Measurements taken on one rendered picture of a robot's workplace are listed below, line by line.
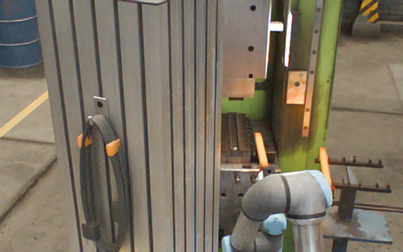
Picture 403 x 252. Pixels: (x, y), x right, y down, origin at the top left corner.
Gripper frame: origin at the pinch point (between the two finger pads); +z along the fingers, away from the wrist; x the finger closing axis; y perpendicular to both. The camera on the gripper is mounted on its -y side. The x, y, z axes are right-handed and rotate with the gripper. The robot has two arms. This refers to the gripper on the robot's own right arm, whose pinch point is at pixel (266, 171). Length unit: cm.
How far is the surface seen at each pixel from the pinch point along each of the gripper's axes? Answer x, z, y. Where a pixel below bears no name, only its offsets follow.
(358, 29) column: 197, 569, 80
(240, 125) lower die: -7, 69, 11
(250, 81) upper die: -4.1, 40.4, -24.1
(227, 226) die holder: -13, 38, 54
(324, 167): 30.1, 26.0, 12.7
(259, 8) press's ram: -2, 39, -57
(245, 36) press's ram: -7, 40, -45
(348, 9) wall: 188, 607, 58
